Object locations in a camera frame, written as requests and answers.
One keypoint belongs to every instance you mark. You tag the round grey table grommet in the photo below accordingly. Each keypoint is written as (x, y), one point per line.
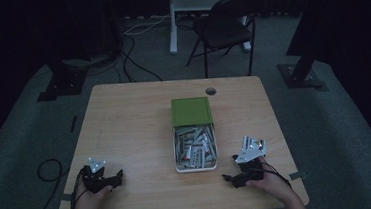
(210, 91)

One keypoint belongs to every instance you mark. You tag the small black bar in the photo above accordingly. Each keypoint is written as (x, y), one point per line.
(73, 124)

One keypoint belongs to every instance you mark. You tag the black stand base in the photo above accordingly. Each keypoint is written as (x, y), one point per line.
(301, 77)
(63, 84)

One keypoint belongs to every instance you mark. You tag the person's right hand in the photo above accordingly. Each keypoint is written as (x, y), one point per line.
(273, 184)

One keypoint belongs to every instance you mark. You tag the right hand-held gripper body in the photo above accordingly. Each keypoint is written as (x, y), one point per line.
(251, 152)

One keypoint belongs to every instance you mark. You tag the green box lid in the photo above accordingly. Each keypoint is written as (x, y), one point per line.
(191, 111)

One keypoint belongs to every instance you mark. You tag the grey tape strip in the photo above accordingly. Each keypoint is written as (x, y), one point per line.
(297, 176)
(66, 197)

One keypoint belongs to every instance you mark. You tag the pile of small batteries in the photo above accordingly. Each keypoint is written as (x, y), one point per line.
(195, 147)

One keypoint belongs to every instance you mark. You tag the black folding chair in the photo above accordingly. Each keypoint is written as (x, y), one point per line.
(224, 31)

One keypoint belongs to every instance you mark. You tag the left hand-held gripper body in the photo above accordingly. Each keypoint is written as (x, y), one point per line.
(94, 183)

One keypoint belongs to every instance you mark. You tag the person's left hand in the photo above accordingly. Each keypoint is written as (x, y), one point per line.
(86, 202)

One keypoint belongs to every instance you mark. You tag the white desk frame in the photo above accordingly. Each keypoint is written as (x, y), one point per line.
(182, 3)

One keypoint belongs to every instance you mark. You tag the metal tray with items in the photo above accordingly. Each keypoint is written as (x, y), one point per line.
(197, 169)

